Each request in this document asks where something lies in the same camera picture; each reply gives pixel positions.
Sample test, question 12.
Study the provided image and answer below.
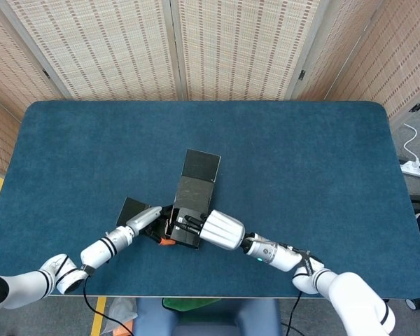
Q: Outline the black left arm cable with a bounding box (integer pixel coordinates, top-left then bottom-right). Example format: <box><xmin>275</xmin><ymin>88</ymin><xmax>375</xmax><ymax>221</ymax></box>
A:
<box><xmin>82</xmin><ymin>276</ymin><xmax>134</xmax><ymax>336</ymax></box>

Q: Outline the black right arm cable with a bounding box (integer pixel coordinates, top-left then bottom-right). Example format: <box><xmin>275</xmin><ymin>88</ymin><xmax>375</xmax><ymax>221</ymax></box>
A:
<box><xmin>286</xmin><ymin>292</ymin><xmax>304</xmax><ymax>336</ymax></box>

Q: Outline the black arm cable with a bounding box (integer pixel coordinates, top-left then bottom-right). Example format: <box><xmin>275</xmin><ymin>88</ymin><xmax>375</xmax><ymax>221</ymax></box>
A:
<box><xmin>286</xmin><ymin>292</ymin><xmax>304</xmax><ymax>336</ymax></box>
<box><xmin>82</xmin><ymin>276</ymin><xmax>134</xmax><ymax>336</ymax></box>

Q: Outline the green cloth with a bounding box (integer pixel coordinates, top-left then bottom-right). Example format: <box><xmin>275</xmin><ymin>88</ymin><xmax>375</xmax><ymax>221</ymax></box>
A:
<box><xmin>161</xmin><ymin>297</ymin><xmax>225</xmax><ymax>312</ymax></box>

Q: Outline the white power cable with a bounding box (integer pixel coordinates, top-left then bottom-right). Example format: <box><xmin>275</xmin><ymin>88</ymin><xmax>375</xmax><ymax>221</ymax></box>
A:
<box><xmin>402</xmin><ymin>122</ymin><xmax>420</xmax><ymax>165</ymax></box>

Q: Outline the clear plastic bag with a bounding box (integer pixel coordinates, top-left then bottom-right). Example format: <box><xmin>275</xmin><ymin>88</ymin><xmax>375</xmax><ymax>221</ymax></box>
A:
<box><xmin>101</xmin><ymin>297</ymin><xmax>139</xmax><ymax>335</ymax></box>

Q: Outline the white power strip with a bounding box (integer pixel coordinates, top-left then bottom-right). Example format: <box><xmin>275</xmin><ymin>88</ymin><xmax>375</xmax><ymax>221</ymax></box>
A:
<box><xmin>400</xmin><ymin>159</ymin><xmax>420</xmax><ymax>180</ymax></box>

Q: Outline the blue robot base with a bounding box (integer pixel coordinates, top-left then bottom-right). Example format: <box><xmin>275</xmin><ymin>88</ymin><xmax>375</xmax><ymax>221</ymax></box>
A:
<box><xmin>131</xmin><ymin>297</ymin><xmax>283</xmax><ymax>336</ymax></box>

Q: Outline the black cardboard box cutout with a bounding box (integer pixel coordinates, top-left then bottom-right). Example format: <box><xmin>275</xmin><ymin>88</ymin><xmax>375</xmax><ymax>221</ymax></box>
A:
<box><xmin>115</xmin><ymin>148</ymin><xmax>221</xmax><ymax>251</ymax></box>

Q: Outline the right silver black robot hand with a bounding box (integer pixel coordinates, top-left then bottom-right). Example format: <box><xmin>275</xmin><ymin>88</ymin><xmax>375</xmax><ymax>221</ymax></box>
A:
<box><xmin>173</xmin><ymin>209</ymin><xmax>246</xmax><ymax>251</ymax></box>

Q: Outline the orange item on floor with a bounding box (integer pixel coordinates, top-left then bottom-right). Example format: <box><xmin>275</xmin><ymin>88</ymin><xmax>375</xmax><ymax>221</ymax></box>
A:
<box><xmin>113</xmin><ymin>320</ymin><xmax>134</xmax><ymax>336</ymax></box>

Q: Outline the blue felt table mat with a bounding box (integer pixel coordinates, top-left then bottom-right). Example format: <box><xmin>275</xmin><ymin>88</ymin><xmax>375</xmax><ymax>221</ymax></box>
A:
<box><xmin>0</xmin><ymin>100</ymin><xmax>420</xmax><ymax>298</ymax></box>

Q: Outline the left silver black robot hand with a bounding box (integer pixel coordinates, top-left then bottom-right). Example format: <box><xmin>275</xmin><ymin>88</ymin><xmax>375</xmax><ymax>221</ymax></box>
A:
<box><xmin>125</xmin><ymin>205</ymin><xmax>178</xmax><ymax>246</ymax></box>

